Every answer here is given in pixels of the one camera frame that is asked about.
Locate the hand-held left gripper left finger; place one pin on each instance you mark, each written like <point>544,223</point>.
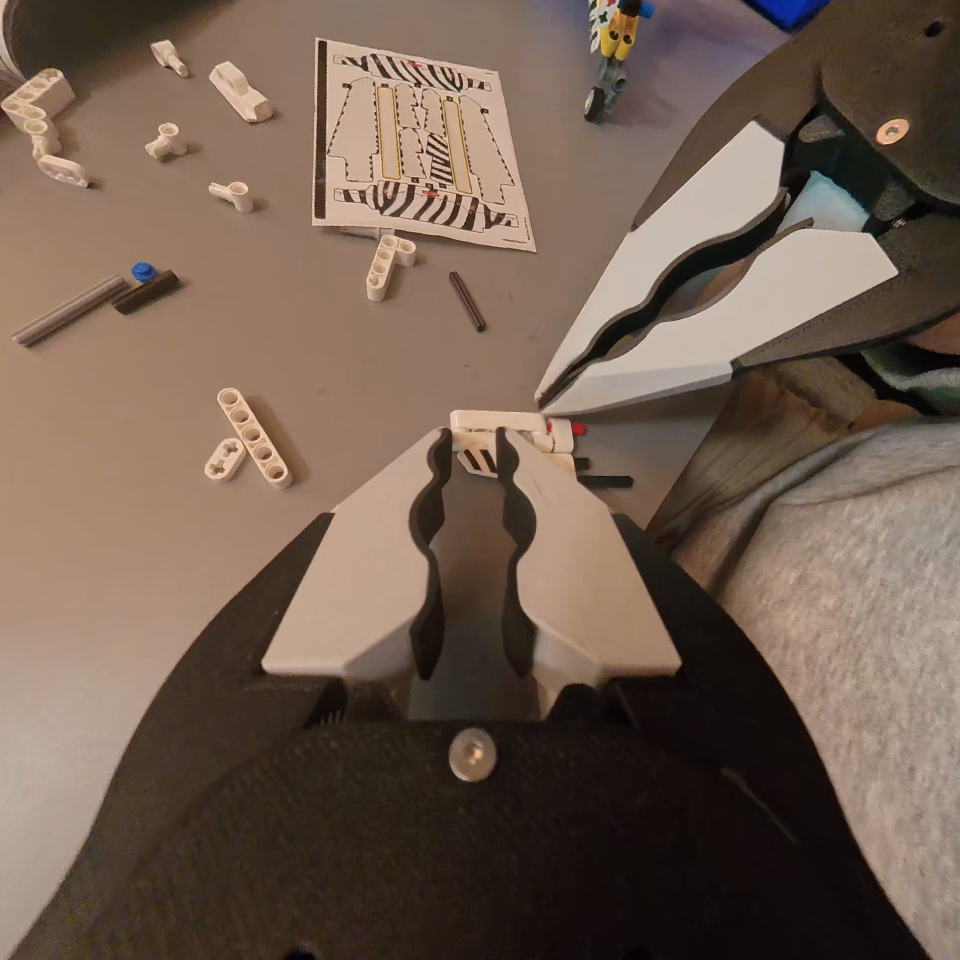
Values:
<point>352,592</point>

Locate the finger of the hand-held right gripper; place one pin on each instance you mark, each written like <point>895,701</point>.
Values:
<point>787,292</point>
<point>690,202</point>

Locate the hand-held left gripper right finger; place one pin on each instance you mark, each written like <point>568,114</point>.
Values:
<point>600,592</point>

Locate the red lego bush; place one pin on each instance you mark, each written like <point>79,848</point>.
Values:
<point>578,430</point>

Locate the white zebra-striped lego assembly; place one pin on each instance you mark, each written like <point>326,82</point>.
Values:
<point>480,420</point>

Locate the person's right forearm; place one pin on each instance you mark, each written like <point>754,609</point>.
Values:
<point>922,375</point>

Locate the white five-hole lego beam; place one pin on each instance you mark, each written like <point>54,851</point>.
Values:
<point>258,443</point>

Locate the small white two-hole lego beam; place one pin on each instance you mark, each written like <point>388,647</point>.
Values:
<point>225,459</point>

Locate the yellow and white lego vehicle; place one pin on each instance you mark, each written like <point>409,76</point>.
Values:
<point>622,30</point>

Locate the black lego axle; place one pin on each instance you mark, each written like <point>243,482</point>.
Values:
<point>466,300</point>

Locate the white L-shaped lego beam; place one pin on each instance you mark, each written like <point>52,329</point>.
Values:
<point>369,270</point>

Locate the light grey lego pin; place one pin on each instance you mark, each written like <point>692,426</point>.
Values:
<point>352,233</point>

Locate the black lego piece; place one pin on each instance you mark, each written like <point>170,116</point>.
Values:
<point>146,296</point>

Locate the blue lego pin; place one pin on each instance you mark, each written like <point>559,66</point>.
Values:
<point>141,271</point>

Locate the grey lego axle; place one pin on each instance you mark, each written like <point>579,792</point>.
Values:
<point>67,311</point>

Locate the white lego pin connector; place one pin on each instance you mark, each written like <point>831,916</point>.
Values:
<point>221,191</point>

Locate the large white lego panel piece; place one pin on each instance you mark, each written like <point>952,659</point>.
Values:
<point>240,94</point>

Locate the white T-shaped lego connector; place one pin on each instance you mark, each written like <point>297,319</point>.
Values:
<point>159,146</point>

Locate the white thin lego liftarm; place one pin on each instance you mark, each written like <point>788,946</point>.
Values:
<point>52,166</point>

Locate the white angled lego beam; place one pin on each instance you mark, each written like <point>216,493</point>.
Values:
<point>60,94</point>

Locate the blue plastic bin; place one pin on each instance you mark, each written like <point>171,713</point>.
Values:
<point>787,11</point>

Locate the person's grey sweatpants leg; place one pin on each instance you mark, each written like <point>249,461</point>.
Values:
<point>862,600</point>

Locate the zebra sticker sheet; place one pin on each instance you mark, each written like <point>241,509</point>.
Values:
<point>360,135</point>

